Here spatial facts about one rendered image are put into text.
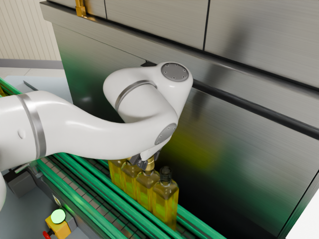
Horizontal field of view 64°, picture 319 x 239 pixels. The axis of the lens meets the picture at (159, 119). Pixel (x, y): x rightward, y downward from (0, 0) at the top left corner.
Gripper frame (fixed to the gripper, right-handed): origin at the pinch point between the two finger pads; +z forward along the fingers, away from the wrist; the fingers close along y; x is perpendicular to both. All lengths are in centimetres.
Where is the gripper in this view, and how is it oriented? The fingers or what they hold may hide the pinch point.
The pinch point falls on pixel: (147, 157)
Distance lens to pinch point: 66.3
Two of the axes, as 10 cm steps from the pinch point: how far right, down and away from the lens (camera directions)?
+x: 7.3, 6.1, -3.2
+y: -6.5, 4.8, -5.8
